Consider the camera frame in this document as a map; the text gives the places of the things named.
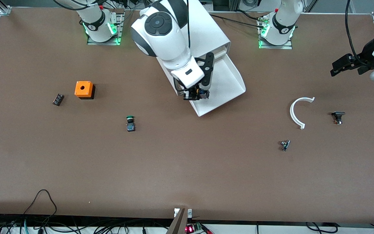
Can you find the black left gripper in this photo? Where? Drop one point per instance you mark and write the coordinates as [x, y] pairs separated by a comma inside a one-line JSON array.
[[366, 53]]

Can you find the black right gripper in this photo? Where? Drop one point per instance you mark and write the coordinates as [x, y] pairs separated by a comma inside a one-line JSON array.
[[192, 94]]

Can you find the red push button switch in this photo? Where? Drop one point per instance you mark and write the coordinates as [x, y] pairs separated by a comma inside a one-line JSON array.
[[200, 93]]

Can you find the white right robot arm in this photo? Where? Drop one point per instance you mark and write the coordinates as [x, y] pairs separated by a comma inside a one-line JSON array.
[[167, 42]]

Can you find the white curved plastic arc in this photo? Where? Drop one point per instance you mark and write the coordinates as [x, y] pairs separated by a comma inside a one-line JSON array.
[[292, 112]]

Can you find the orange box with hole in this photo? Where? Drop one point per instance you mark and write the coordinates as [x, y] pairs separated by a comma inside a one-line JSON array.
[[83, 87]]

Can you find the circuit board with red light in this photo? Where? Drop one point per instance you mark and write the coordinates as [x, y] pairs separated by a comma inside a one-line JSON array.
[[194, 228]]

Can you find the small black terminal block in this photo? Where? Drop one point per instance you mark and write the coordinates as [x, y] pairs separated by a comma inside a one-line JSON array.
[[58, 99]]

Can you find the black knob switch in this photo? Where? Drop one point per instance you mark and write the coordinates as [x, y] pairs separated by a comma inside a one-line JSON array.
[[338, 115]]

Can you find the green push button switch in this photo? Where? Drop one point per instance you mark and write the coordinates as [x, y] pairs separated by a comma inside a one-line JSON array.
[[130, 125]]

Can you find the grey metal mount bracket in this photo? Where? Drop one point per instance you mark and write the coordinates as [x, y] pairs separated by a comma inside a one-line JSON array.
[[178, 224]]

